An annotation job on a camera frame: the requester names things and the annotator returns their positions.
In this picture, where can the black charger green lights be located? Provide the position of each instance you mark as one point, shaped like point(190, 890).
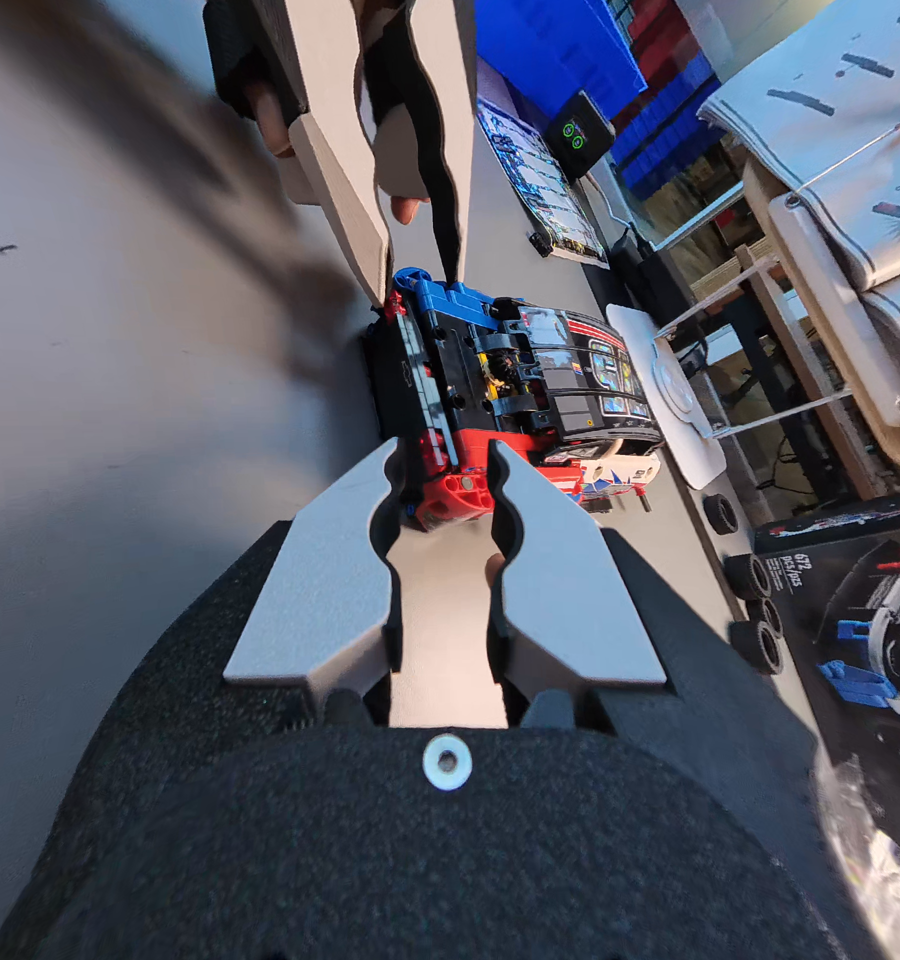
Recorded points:
point(579, 135)

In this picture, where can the clear plastic bag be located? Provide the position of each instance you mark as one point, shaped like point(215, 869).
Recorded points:
point(885, 885)

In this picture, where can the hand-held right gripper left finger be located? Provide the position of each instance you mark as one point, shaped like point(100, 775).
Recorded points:
point(322, 600)

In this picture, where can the small black lego piece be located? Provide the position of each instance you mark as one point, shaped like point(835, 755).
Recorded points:
point(541, 244)

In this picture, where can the stack of red blue bins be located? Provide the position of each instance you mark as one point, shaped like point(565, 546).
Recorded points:
point(667, 97)

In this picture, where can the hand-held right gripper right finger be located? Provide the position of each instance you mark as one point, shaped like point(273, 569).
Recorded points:
point(577, 607)

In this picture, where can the blue plastic bin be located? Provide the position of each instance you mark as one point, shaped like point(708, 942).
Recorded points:
point(555, 45)

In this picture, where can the lego race car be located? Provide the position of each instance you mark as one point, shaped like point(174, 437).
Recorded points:
point(510, 390)

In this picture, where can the person's left hand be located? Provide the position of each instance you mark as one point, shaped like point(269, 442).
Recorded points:
point(274, 120)

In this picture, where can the sticker sheet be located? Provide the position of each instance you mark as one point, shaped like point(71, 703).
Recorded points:
point(540, 180)

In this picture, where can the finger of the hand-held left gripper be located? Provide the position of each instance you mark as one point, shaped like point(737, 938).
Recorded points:
point(454, 75)
point(330, 112)

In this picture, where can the lego set box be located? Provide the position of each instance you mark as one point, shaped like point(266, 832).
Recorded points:
point(855, 637)

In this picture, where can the person's right hand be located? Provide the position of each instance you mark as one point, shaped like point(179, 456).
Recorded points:
point(495, 571)

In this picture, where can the white stand base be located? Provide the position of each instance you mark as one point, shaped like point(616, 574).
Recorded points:
point(682, 435)

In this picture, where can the black lego tyre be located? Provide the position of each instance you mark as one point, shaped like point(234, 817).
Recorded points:
point(720, 514)
point(757, 646)
point(746, 576)
point(771, 615)

